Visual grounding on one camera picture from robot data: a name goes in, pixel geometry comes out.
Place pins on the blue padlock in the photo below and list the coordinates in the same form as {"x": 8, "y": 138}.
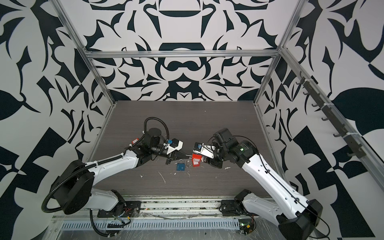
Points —
{"x": 180, "y": 166}

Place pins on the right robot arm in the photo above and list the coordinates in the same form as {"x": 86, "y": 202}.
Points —
{"x": 295, "y": 216}

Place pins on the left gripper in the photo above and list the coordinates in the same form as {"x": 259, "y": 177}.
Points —
{"x": 177, "y": 156}

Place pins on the black hook rail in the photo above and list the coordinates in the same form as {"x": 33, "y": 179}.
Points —
{"x": 333, "y": 115}

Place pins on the red padlock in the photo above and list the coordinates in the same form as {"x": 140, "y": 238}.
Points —
{"x": 195, "y": 159}

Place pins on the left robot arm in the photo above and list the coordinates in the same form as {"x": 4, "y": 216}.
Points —
{"x": 74, "y": 190}

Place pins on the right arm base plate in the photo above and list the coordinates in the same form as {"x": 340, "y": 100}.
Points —
{"x": 234, "y": 208}

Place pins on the aluminium frame crossbar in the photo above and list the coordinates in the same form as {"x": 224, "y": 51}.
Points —
{"x": 180, "y": 54}

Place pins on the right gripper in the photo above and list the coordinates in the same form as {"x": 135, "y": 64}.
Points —
{"x": 212, "y": 161}

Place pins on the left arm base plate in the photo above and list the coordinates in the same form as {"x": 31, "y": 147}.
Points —
{"x": 128, "y": 209}

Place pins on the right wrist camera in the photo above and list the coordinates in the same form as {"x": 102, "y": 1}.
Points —
{"x": 204, "y": 150}

